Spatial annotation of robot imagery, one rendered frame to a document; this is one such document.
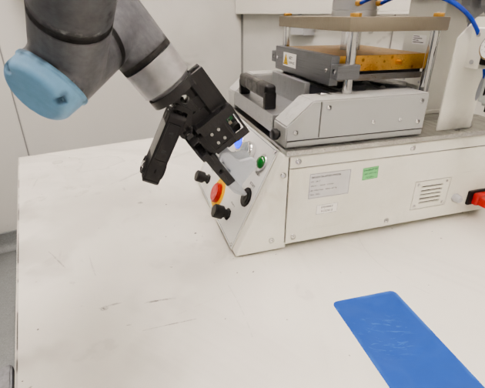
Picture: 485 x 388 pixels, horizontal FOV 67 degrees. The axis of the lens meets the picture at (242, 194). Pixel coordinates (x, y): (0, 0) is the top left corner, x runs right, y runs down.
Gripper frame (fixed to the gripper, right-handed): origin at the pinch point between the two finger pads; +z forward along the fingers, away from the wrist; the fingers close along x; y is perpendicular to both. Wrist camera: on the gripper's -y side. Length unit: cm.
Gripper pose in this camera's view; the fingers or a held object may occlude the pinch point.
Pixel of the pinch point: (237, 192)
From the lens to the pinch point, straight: 61.2
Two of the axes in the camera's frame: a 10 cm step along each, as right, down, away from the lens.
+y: 7.8, -6.2, -0.4
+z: 5.5, 6.6, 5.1
